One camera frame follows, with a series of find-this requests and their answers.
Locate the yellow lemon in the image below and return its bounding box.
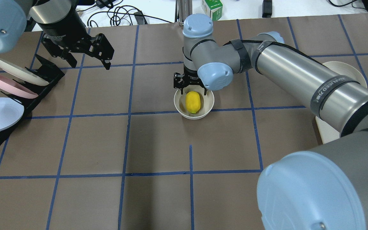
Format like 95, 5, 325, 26
185, 91, 201, 114

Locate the cream ceramic bowl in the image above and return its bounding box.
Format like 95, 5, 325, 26
174, 85, 215, 120

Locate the black dish rack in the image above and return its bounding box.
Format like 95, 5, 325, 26
0, 54, 64, 146

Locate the aluminium frame post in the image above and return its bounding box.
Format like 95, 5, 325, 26
175, 0, 193, 26

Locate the pink plate in rack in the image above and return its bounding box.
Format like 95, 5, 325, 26
0, 75, 38, 99

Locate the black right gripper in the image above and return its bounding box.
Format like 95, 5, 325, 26
173, 65, 208, 96

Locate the cream plate in rack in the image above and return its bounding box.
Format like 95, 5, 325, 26
0, 58, 49, 86

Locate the cream round plate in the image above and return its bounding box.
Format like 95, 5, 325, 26
323, 61, 368, 88

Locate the black power adapter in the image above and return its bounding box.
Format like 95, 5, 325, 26
262, 0, 272, 18

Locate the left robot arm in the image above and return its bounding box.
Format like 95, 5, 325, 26
0, 0, 114, 70

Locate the green and white box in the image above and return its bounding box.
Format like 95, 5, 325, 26
201, 0, 223, 21

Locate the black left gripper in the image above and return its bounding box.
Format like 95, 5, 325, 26
42, 33, 114, 70

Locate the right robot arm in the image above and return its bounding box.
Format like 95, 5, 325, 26
152, 14, 368, 230

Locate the cream rectangular tray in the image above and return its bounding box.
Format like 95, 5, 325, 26
314, 116, 340, 144

